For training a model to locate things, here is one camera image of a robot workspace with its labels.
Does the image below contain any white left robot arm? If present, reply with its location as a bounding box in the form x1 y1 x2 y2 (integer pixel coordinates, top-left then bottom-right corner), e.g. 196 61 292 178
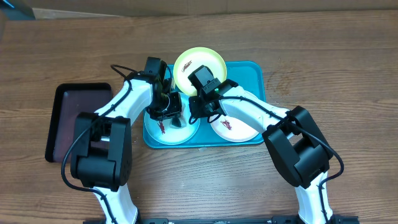
63 70 182 223

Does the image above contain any black water tray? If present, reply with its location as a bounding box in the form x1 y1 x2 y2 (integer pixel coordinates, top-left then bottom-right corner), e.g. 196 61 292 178
45 83 113 163

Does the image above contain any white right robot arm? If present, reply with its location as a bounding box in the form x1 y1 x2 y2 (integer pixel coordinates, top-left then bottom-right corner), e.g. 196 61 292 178
189 78 333 223

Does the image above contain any light blue plate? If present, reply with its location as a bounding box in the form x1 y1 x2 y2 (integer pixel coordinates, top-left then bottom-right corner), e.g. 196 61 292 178
143 92 200 149

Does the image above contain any white plate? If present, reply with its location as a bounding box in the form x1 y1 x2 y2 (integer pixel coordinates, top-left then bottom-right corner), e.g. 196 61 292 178
208 114 262 144

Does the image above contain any blue plastic tray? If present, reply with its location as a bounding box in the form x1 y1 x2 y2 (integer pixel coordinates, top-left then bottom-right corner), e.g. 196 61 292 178
143 61 266 149

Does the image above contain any green and yellow sponge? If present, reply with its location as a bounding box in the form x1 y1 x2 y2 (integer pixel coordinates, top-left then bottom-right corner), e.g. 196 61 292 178
170 117 185 129

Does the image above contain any yellow-green plate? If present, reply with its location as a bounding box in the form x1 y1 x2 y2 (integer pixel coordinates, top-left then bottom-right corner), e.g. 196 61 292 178
173 47 227 96

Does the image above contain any cardboard backdrop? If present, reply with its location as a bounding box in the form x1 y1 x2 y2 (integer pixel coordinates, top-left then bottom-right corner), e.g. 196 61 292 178
24 0 397 16

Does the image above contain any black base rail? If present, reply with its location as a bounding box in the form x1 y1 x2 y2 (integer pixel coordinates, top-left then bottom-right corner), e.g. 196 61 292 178
82 215 360 224

